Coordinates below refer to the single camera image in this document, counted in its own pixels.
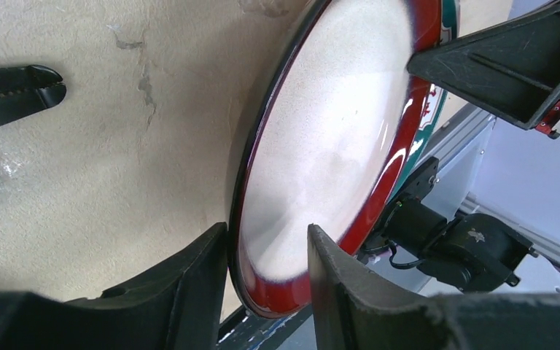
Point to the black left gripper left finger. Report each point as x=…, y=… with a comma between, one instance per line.
x=175, y=304

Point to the green rimmed plate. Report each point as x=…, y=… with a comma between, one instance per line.
x=437, y=22

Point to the aluminium frame rail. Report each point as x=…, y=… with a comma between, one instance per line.
x=489, y=167

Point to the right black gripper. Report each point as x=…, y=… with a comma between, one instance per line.
x=511, y=70

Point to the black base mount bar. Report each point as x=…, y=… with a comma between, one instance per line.
x=244, y=330

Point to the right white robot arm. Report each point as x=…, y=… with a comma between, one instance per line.
x=475, y=253

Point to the black handled pliers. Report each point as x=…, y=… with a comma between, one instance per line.
x=26, y=90

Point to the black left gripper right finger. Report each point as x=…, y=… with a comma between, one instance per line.
x=355, y=308

